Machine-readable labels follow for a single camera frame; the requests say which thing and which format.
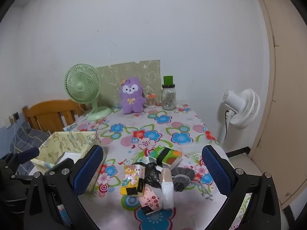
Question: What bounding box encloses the pale yellow fabric storage box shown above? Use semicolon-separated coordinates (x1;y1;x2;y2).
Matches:
31;131;107;192

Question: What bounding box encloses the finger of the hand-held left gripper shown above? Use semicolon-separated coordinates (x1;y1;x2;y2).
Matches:
45;159;75;175
3;147;40;173

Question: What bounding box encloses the white standing fan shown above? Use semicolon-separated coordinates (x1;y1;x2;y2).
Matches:
217;89;261;146

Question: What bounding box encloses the black plastic bag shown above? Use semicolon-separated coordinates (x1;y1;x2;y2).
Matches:
131;162;163;188

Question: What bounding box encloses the yellow cartoon tissue pack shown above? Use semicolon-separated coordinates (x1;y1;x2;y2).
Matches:
120;165;146;197

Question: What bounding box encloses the green desk fan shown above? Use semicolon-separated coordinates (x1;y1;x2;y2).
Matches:
64;63;112;121

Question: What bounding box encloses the purple plush toy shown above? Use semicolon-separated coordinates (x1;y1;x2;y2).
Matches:
120;77;146;115

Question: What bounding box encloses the blue plaid pillow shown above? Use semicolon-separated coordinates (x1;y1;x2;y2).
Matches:
12;122;52;175

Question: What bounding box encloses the floral tablecloth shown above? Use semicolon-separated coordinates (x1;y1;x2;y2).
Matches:
58;104;252;230

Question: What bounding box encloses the grey drawstring pouch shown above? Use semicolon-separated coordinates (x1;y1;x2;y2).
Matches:
171;166;214;200

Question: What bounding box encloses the pink tissue pack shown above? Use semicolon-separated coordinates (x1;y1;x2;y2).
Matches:
139;184;162;215

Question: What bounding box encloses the green orange tissue pack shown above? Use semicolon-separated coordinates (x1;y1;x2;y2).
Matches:
148;146;183;169

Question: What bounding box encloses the white tissue pack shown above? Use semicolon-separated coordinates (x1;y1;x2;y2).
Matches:
161;168;174;209

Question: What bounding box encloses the green patterned board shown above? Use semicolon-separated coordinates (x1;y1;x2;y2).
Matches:
96;59;161;108

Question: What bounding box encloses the black fan cable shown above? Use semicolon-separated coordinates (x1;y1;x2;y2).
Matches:
223;110;229;141

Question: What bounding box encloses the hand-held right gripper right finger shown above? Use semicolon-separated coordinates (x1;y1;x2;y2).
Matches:
201;144;281;230

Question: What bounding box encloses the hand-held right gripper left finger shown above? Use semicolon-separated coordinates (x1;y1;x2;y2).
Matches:
23;144;104;230

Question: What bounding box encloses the beige wooden cabinet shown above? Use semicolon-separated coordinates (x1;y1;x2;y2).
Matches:
249;0;307;211

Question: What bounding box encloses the small jar with orange lid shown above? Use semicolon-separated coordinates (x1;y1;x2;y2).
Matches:
146;93;156;108

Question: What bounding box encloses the glass jar with green lid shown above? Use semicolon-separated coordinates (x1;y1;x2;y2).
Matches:
162;76;177;111

